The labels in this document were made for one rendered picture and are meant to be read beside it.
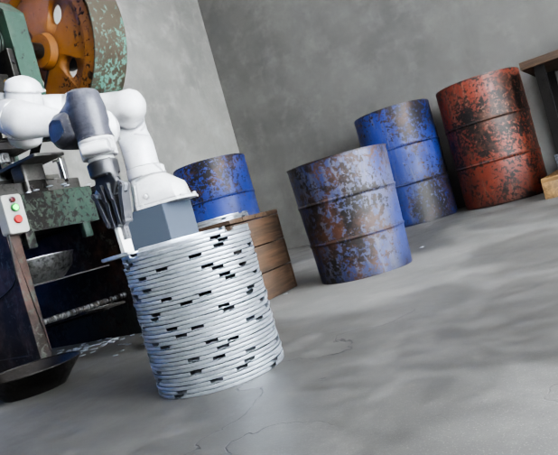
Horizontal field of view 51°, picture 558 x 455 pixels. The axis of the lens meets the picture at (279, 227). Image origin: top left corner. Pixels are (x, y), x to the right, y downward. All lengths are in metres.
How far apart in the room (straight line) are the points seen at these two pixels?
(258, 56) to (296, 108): 0.64
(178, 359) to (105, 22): 1.78
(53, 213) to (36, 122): 0.72
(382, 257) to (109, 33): 1.47
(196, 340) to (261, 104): 4.59
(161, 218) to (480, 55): 3.48
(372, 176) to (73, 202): 1.18
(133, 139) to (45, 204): 0.54
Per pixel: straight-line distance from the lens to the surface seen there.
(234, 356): 1.20
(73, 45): 2.83
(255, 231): 2.34
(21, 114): 1.73
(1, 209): 2.16
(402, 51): 5.06
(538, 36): 4.82
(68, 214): 2.42
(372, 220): 2.21
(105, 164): 1.45
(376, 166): 2.25
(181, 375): 1.22
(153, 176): 1.93
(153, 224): 1.89
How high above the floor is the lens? 0.30
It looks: 1 degrees down
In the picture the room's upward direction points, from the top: 15 degrees counter-clockwise
